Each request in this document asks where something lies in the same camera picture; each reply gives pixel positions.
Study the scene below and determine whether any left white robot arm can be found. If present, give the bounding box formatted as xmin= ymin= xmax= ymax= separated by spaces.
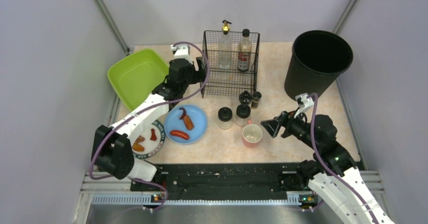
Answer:
xmin=88 ymin=56 xmax=211 ymax=182

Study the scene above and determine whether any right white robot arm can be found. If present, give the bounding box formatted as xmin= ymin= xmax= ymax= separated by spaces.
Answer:
xmin=260 ymin=111 xmax=393 ymax=223

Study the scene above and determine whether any green plastic tub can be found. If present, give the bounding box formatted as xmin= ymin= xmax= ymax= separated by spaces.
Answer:
xmin=107 ymin=48 xmax=169 ymax=111

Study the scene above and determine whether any black wire basket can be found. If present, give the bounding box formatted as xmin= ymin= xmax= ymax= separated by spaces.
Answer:
xmin=201 ymin=30 xmax=260 ymax=96

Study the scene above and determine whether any clear jar black lid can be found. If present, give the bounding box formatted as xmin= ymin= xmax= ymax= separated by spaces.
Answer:
xmin=235 ymin=104 xmax=251 ymax=127
xmin=218 ymin=107 xmax=233 ymax=130

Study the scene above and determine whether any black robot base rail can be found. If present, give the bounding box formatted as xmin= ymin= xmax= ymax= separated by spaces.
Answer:
xmin=128 ymin=162 xmax=330 ymax=203

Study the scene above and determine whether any black pepper grinder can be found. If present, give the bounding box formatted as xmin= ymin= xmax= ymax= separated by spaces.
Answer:
xmin=239 ymin=90 xmax=252 ymax=105

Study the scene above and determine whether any brown sauce bottle black cap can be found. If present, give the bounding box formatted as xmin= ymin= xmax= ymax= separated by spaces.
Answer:
xmin=237 ymin=29 xmax=252 ymax=72

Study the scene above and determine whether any clear bottle gold pump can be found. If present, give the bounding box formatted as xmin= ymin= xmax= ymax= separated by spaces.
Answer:
xmin=218 ymin=20 xmax=232 ymax=69

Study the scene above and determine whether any orange sausage piece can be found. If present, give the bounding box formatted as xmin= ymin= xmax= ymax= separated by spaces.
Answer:
xmin=182 ymin=115 xmax=194 ymax=131

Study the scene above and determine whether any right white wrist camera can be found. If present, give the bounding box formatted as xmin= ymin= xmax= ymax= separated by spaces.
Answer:
xmin=294 ymin=93 xmax=314 ymax=118

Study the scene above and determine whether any blue plate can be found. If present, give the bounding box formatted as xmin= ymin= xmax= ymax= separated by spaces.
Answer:
xmin=164 ymin=104 xmax=207 ymax=145

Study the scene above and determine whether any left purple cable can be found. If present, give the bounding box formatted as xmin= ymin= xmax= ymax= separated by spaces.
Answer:
xmin=88 ymin=41 xmax=210 ymax=180

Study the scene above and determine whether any small dark spice bottle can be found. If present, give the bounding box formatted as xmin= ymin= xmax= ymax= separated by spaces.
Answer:
xmin=251 ymin=91 xmax=262 ymax=109

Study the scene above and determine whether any red food piece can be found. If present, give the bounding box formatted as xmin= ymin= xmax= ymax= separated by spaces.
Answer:
xmin=150 ymin=129 xmax=157 ymax=141

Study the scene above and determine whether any dark red chili pepper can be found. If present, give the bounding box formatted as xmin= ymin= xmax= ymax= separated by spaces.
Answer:
xmin=179 ymin=107 xmax=187 ymax=120

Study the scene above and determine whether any red sausage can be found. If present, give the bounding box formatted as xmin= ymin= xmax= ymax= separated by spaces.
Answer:
xmin=170 ymin=130 xmax=190 ymax=140

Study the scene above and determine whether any pink mug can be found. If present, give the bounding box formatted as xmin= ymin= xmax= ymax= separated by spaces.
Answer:
xmin=242 ymin=120 xmax=263 ymax=148

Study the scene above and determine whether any white green rimmed plate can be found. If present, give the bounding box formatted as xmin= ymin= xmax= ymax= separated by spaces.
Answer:
xmin=132 ymin=120 xmax=166 ymax=159

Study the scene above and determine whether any black trash bin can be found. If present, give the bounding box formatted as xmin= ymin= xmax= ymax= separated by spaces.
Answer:
xmin=284 ymin=30 xmax=353 ymax=99

